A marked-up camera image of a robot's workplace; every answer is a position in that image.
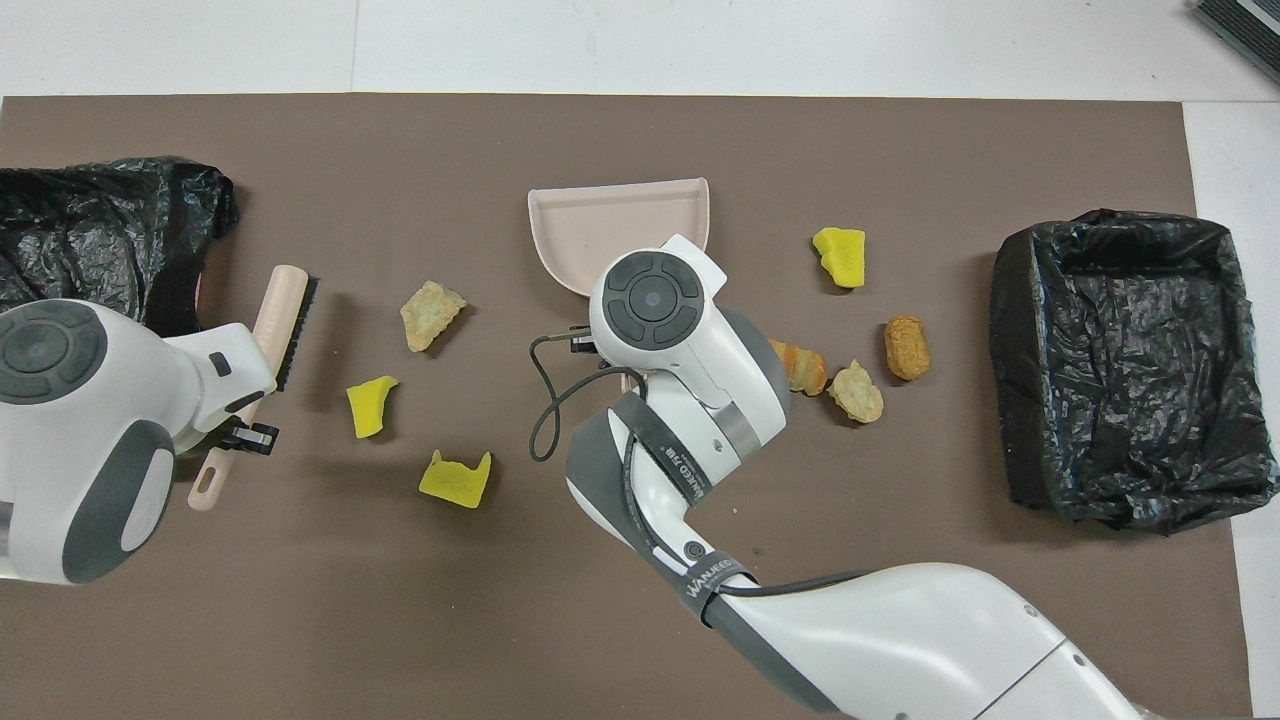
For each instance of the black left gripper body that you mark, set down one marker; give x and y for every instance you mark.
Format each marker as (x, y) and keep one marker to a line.
(250, 438)

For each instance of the small curved yellow sponge piece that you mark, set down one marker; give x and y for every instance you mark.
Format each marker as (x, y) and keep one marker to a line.
(370, 407)

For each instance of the beige hand brush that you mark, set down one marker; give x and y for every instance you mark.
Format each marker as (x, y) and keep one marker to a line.
(280, 310)

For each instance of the yellow notched sponge piece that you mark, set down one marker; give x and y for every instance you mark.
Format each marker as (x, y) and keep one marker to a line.
(455, 485)

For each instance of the tan bread chunk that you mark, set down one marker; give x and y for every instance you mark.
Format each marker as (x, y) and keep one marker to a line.
(430, 315)

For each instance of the beige plastic dustpan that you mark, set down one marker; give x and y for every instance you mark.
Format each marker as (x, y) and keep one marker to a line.
(610, 225)

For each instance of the orange striped bread piece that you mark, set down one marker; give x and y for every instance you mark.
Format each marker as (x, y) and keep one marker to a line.
(808, 372)

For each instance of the pale lumpy bread chunk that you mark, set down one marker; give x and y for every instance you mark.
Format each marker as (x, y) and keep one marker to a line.
(857, 393)

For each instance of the brown fried nugget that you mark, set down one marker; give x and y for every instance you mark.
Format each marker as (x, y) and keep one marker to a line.
(906, 347)

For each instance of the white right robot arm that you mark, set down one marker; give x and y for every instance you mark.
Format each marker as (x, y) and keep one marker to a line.
(720, 400)

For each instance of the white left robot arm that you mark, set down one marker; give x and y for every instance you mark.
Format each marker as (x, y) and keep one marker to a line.
(90, 430)

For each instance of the black bag lined bin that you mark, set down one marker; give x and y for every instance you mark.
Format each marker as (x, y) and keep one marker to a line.
(100, 230)
(1120, 370)

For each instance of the brown table mat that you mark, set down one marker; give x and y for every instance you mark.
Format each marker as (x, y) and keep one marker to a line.
(640, 140)

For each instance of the yellow wedge sponge piece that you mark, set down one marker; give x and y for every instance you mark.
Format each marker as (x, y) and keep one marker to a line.
(840, 257)

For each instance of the dark grey ribbed panel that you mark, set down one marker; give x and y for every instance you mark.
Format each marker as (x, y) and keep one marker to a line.
(1245, 25)

